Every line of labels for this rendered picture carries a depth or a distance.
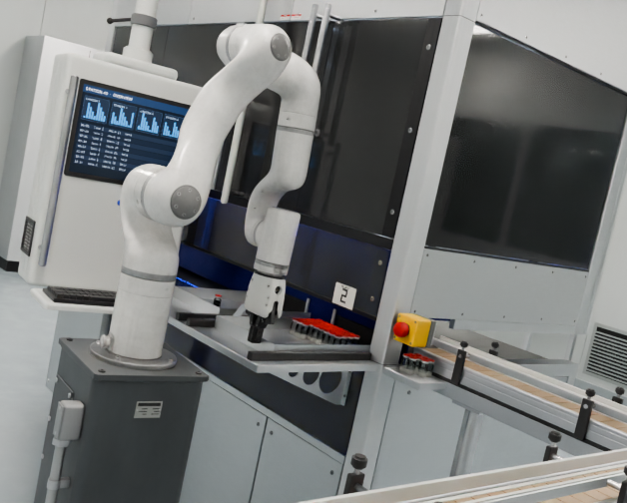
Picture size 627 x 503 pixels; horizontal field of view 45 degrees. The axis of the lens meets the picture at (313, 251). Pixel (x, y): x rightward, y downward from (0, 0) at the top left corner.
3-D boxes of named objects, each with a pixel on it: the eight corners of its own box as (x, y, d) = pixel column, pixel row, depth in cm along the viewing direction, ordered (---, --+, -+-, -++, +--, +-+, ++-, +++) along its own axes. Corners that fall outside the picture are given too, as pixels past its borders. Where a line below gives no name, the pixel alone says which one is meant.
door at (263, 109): (216, 190, 270) (248, 23, 264) (296, 212, 235) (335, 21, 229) (214, 189, 269) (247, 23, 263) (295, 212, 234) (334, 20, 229)
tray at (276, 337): (309, 330, 225) (311, 318, 225) (369, 357, 206) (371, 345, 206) (214, 327, 203) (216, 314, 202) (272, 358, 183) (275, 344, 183)
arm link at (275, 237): (247, 254, 186) (268, 262, 179) (259, 203, 185) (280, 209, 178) (275, 258, 192) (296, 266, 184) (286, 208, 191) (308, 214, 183)
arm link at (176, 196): (160, 228, 171) (194, 242, 158) (118, 201, 163) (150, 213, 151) (271, 46, 178) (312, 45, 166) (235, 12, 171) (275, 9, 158)
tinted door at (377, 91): (297, 212, 234) (336, 21, 229) (396, 239, 202) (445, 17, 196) (296, 212, 234) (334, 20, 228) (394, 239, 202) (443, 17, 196)
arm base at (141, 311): (106, 369, 155) (122, 280, 153) (77, 341, 170) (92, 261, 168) (190, 371, 166) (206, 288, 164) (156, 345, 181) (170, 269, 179)
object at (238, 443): (215, 396, 428) (246, 245, 420) (520, 597, 274) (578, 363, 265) (40, 403, 363) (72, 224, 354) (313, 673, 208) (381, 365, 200)
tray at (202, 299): (260, 301, 255) (262, 291, 254) (309, 323, 235) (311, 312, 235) (172, 296, 232) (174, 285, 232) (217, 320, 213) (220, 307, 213)
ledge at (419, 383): (416, 372, 209) (418, 366, 209) (452, 388, 199) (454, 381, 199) (381, 373, 200) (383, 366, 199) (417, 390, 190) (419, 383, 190)
